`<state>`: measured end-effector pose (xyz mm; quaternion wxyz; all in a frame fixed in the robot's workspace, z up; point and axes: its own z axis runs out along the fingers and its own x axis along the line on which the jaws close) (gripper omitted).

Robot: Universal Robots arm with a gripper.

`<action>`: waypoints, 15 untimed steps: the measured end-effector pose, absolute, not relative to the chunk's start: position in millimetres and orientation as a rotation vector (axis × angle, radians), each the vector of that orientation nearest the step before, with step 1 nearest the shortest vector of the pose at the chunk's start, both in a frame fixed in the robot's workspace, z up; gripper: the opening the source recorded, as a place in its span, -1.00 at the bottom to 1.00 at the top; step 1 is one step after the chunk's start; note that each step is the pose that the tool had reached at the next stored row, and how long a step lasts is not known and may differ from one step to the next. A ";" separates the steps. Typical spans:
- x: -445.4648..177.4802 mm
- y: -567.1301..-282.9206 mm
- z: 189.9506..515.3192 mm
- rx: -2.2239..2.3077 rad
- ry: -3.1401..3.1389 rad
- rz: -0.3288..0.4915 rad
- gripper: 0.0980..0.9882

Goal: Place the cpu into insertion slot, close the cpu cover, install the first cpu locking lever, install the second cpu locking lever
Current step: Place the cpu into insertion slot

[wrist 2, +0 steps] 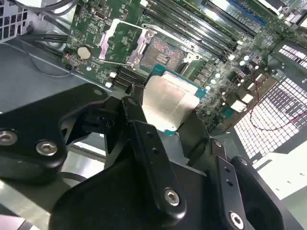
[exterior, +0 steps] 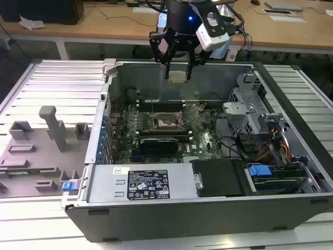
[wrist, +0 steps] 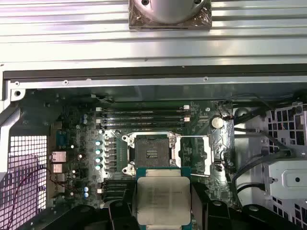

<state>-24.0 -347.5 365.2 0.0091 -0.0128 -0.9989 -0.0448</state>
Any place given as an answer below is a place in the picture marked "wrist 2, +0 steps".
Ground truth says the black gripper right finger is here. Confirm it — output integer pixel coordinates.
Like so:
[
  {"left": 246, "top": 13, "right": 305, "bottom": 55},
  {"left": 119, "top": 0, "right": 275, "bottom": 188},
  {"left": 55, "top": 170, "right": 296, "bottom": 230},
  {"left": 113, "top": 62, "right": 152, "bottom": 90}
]
[{"left": 177, "top": 111, "right": 285, "bottom": 230}]

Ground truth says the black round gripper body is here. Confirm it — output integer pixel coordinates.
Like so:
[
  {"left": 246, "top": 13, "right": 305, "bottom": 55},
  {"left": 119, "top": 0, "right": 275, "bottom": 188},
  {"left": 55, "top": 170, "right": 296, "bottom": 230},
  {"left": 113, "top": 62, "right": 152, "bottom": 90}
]
[{"left": 49, "top": 154, "right": 225, "bottom": 230}]

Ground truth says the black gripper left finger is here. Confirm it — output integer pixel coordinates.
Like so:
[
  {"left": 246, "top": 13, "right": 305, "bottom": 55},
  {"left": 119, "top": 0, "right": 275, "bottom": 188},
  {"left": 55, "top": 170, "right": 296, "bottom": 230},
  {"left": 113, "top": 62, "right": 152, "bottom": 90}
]
[{"left": 0, "top": 82, "right": 188, "bottom": 228}]

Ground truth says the silver CPU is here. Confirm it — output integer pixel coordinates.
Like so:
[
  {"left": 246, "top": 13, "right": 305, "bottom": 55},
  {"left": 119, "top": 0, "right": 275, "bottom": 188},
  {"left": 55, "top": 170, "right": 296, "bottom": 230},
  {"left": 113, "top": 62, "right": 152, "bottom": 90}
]
[{"left": 141, "top": 64, "right": 207, "bottom": 138}]

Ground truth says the metal socket cover frame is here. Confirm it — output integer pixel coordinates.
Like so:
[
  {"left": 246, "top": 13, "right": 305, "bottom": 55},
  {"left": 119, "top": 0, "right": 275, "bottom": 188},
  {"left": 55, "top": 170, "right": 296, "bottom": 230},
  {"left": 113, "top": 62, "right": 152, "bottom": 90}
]
[{"left": 97, "top": 18, "right": 159, "bottom": 67}]

